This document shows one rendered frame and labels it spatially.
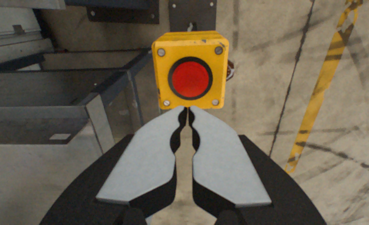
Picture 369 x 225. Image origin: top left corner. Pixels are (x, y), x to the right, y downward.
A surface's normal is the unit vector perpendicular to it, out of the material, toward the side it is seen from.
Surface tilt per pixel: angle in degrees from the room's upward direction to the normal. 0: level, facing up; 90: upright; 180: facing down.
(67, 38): 0
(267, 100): 0
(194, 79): 0
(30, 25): 90
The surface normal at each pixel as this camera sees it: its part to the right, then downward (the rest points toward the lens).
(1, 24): 1.00, -0.01
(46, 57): -0.04, 0.51
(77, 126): -0.04, -0.86
